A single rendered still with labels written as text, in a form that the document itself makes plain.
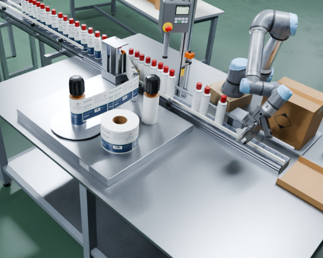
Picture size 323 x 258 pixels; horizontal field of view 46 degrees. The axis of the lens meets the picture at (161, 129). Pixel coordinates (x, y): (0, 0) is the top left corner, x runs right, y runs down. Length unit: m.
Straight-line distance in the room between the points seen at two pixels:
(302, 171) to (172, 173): 0.71
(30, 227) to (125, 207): 1.18
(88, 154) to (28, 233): 1.00
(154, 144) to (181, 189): 0.31
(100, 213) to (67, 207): 0.22
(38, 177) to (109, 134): 1.04
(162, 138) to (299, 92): 0.83
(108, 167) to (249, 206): 0.72
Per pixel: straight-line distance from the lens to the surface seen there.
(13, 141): 3.58
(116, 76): 2.55
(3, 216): 2.98
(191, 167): 2.06
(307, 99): 2.29
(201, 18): 4.13
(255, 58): 2.07
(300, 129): 2.27
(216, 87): 2.59
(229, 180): 2.03
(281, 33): 2.21
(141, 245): 2.45
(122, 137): 1.95
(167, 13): 2.30
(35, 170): 2.93
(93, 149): 2.04
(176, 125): 2.24
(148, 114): 2.18
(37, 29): 3.39
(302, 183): 2.16
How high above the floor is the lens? 2.21
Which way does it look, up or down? 37 degrees down
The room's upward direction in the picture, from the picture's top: 6 degrees clockwise
